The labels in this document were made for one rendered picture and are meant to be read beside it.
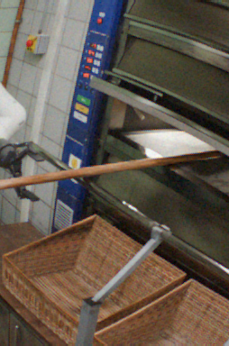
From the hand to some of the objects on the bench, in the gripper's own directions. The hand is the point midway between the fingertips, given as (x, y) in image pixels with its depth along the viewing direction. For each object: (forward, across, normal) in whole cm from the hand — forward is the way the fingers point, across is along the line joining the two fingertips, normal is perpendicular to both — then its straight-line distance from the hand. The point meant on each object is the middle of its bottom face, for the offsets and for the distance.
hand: (36, 179), depth 197 cm
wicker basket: (+1, +61, -30) cm, 68 cm away
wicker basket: (+59, +61, -29) cm, 90 cm away
